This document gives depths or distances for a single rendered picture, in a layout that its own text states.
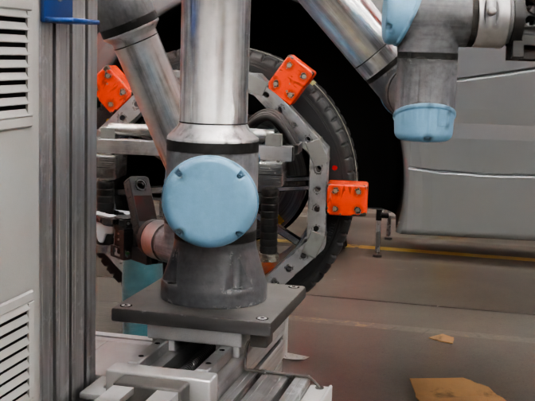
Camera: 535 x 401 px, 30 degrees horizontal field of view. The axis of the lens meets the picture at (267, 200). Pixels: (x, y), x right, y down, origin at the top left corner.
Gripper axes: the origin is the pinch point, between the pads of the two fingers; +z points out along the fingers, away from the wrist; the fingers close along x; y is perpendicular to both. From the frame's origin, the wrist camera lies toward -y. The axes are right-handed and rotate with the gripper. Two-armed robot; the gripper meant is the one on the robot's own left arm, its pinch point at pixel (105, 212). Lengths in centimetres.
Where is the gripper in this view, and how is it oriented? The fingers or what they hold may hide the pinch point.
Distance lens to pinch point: 208.1
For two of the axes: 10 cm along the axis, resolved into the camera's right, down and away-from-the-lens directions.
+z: -6.1, -1.3, 7.8
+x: 7.9, -0.6, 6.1
